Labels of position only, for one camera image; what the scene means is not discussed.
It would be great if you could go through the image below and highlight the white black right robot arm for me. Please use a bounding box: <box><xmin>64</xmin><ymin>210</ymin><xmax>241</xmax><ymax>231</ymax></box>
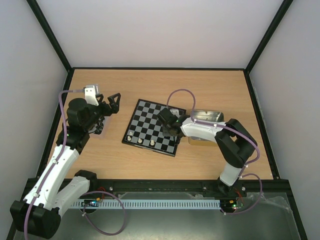
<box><xmin>157</xmin><ymin>108</ymin><xmax>260</xmax><ymax>196</ymax></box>

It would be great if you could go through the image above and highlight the silver tray of black pieces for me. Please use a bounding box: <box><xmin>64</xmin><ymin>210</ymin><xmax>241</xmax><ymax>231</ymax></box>
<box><xmin>89</xmin><ymin>116</ymin><xmax>112</xmax><ymax>139</ymax></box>

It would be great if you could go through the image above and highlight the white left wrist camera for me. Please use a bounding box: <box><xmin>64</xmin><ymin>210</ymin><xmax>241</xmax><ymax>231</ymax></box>
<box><xmin>84</xmin><ymin>84</ymin><xmax>99</xmax><ymax>106</ymax></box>

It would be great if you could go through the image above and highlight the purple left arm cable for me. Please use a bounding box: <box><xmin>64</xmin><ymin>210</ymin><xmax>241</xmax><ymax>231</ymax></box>
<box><xmin>23</xmin><ymin>89</ymin><xmax>127</xmax><ymax>236</ymax></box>

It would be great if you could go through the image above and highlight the black white chess board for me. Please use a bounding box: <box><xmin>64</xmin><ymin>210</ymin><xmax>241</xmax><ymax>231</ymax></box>
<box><xmin>121</xmin><ymin>99</ymin><xmax>180</xmax><ymax>157</ymax></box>

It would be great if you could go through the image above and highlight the black cage frame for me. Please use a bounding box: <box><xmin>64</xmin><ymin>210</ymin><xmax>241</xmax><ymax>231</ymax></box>
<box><xmin>23</xmin><ymin>0</ymin><xmax>308</xmax><ymax>240</ymax></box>

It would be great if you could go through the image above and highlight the gold tin of white pieces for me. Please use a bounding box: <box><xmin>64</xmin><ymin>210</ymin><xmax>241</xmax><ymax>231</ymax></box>
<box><xmin>188</xmin><ymin>109</ymin><xmax>225</xmax><ymax>147</ymax></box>

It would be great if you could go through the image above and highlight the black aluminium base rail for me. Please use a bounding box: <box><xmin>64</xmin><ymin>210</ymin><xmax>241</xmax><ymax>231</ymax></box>
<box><xmin>24</xmin><ymin>178</ymin><xmax>291</xmax><ymax>198</ymax></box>

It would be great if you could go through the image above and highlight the light blue cable duct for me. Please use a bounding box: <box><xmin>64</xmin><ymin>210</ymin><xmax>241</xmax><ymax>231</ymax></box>
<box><xmin>72</xmin><ymin>198</ymin><xmax>222</xmax><ymax>209</ymax></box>

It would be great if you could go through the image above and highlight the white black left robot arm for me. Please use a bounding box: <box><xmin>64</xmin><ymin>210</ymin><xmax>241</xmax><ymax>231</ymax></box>
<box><xmin>10</xmin><ymin>89</ymin><xmax>121</xmax><ymax>239</ymax></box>

